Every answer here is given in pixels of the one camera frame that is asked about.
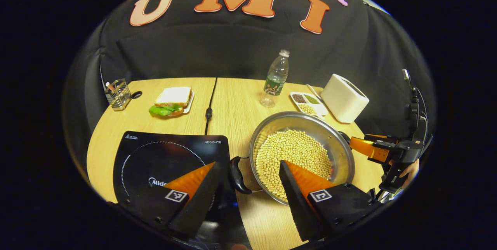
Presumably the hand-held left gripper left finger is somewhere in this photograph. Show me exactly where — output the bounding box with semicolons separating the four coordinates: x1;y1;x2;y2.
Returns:
116;161;222;241

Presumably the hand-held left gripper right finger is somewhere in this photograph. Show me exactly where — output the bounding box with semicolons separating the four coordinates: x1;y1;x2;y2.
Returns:
279;160;383;242

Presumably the steel pot with black handles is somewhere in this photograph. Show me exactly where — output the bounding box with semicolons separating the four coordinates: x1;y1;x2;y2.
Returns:
228;111;356;206

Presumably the pile of yellow soybeans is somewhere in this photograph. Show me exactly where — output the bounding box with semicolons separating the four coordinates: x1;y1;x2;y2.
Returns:
255;129;332;200

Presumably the black induction cooktop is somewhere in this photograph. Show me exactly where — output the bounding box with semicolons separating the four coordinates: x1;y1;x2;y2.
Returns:
113;131;253;250

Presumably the white toaster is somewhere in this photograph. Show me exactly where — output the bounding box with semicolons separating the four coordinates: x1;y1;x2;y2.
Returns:
321;74;370;123

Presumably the white divided dish with beans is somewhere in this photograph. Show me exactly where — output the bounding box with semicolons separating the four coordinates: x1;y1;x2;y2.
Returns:
290;92;328;117

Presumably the sandwich with lettuce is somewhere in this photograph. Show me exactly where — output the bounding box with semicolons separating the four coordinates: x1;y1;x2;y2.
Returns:
149;87;192;117

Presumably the clear plastic water bottle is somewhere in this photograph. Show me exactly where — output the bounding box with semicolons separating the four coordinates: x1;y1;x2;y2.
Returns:
260;49;290;108

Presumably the black backdrop cloth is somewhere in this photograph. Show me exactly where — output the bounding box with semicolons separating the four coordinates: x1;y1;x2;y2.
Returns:
62;0;435;188

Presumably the white toaster cord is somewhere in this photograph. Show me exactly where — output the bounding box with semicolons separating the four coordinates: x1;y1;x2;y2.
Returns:
306;84;323;103

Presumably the black power cable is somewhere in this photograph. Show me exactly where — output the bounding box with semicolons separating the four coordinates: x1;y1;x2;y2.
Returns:
204;78;217;135

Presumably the wire mesh utensil holder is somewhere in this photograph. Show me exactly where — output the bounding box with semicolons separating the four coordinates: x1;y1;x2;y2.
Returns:
104;78;132;111

